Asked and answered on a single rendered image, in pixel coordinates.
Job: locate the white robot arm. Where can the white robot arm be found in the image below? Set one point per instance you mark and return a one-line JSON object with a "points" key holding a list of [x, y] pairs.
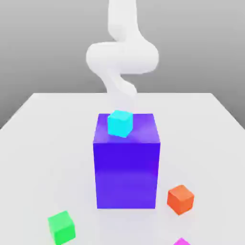
{"points": [[122, 57]]}

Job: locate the small cyan cube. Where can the small cyan cube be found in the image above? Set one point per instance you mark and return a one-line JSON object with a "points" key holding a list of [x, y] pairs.
{"points": [[119, 124]]}

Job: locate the small orange cube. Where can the small orange cube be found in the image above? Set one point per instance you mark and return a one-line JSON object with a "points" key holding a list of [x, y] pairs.
{"points": [[180, 200]]}

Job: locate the small green cube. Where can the small green cube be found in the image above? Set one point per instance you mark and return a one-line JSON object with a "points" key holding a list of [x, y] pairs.
{"points": [[61, 227]]}

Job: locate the small magenta cube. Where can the small magenta cube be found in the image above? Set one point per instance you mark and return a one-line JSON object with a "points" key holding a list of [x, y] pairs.
{"points": [[181, 242]]}

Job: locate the large purple box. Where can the large purple box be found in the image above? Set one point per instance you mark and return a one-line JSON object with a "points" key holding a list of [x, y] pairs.
{"points": [[126, 172]]}

